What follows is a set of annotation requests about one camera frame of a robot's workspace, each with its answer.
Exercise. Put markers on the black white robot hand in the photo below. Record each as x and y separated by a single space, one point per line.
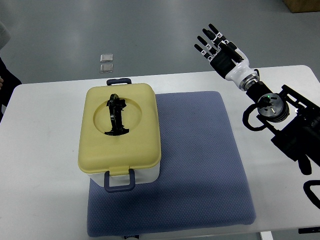
226 58

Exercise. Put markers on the upper silver floor plate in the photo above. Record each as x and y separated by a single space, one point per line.
106 57

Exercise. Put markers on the yellow storage box lid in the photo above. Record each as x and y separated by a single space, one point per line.
120 131

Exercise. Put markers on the silver floor plate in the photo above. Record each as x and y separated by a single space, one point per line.
106 68
106 57

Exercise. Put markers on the person at left edge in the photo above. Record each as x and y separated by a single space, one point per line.
8 81

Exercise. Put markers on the blue padded mat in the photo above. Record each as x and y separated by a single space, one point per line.
202 182

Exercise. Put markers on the lower silver floor plate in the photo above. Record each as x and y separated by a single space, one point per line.
106 68

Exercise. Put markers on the white storage box base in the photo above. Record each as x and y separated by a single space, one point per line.
142 176

